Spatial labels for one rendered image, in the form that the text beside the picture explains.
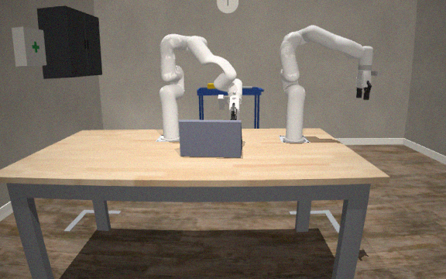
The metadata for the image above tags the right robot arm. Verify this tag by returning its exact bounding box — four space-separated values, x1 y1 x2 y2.
160 34 242 140

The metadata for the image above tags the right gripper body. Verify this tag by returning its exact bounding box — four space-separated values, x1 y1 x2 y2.
228 95 242 120

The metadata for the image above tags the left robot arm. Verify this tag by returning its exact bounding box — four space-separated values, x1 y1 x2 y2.
280 26 382 142

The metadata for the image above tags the grey switch panel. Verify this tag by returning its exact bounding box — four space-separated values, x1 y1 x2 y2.
179 120 242 158

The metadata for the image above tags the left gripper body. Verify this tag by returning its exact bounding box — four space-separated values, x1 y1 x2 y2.
356 70 371 88

